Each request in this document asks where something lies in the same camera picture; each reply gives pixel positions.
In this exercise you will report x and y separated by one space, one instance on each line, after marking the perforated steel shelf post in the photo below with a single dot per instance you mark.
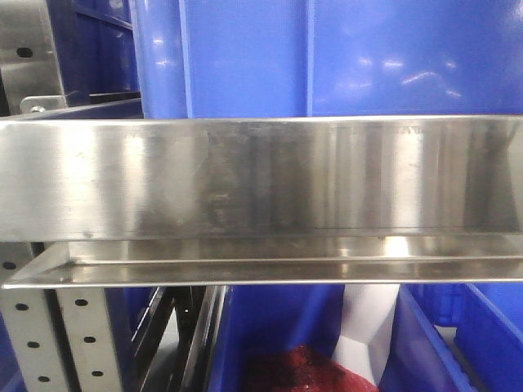
70 338

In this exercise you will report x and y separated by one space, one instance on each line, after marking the blue bin on shelf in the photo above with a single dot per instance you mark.
261 59

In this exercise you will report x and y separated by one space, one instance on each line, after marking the blue bin upper left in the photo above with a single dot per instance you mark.
94 46

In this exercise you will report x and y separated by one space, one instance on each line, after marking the blue bin lower middle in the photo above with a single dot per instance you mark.
267 319

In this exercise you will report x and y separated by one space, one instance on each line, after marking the red mesh material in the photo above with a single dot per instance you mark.
300 369

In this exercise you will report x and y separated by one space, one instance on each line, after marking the blue bin lower right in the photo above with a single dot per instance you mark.
456 337

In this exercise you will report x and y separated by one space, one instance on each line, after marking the stainless steel shelf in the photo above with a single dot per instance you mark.
382 199

